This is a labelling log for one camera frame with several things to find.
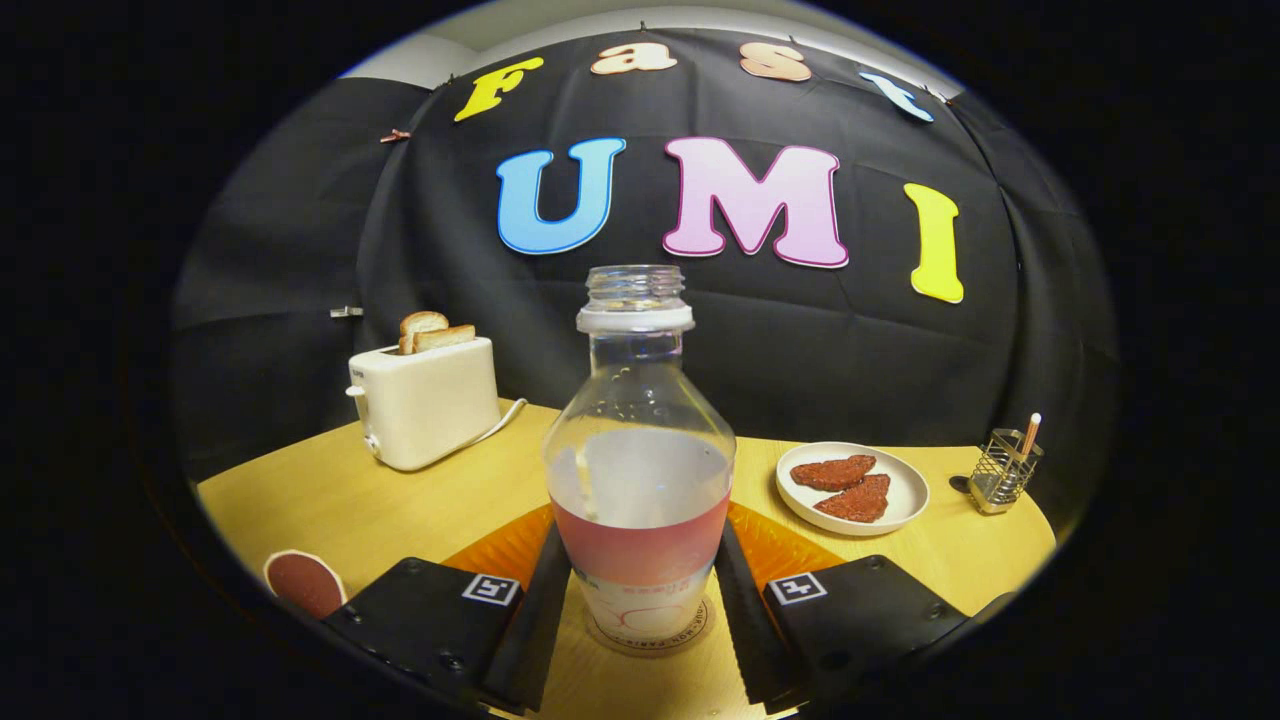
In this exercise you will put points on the clear juice bottle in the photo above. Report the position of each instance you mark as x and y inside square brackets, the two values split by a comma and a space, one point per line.
[640, 470]

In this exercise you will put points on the wooden stick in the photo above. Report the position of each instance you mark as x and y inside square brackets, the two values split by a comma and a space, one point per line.
[1030, 432]

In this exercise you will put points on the silver metal clip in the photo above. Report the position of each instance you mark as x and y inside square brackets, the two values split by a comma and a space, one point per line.
[346, 312]

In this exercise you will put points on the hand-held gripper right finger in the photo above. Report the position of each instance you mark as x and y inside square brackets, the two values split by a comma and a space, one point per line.
[750, 630]

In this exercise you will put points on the white round plate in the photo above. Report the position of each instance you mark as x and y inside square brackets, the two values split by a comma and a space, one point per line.
[905, 490]

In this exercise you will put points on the round cork coaster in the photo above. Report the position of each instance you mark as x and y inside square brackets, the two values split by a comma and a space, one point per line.
[695, 632]

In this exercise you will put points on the wooden table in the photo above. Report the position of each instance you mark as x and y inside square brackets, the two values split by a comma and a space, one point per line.
[430, 510]

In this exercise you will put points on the red meat slice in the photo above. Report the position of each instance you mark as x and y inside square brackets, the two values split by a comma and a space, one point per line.
[858, 500]
[832, 472]

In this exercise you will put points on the toast slice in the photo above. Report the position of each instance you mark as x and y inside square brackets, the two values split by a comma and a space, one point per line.
[448, 338]
[420, 322]

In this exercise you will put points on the copper clip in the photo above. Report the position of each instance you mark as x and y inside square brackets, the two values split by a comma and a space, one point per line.
[395, 135]

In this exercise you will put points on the white toaster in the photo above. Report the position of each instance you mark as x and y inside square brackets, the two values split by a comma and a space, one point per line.
[430, 405]

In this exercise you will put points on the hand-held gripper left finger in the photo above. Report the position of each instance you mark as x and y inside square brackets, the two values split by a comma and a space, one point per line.
[530, 630]

